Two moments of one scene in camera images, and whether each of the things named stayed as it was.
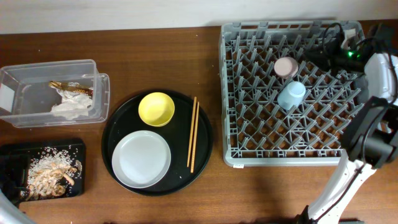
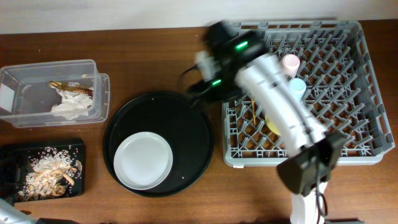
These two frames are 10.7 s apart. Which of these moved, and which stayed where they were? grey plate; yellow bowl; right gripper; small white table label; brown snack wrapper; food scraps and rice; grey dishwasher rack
Moved: yellow bowl; right gripper
Stayed: food scraps and rice; grey dishwasher rack; grey plate; small white table label; brown snack wrapper
